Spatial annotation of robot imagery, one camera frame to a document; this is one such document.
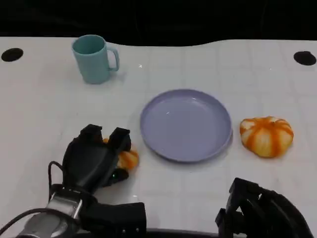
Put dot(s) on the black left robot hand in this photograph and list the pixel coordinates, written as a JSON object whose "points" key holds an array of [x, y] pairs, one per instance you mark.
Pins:
{"points": [[84, 161]]}

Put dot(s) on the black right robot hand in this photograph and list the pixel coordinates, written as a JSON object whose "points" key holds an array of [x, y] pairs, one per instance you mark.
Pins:
{"points": [[270, 215]]}

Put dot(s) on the orange and white bread roll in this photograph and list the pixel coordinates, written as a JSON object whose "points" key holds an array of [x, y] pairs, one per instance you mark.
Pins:
{"points": [[128, 158], [267, 138]]}

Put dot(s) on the pale green mug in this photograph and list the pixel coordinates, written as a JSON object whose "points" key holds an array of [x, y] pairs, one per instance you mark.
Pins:
{"points": [[92, 65]]}

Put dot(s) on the lilac plate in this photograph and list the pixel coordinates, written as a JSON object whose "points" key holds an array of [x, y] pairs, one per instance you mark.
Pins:
{"points": [[185, 126]]}

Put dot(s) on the black table grommet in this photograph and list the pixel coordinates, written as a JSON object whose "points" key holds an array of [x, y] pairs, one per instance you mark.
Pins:
{"points": [[12, 54], [305, 58]]}

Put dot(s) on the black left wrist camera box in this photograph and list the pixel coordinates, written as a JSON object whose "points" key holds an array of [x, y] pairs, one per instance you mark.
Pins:
{"points": [[116, 218]]}

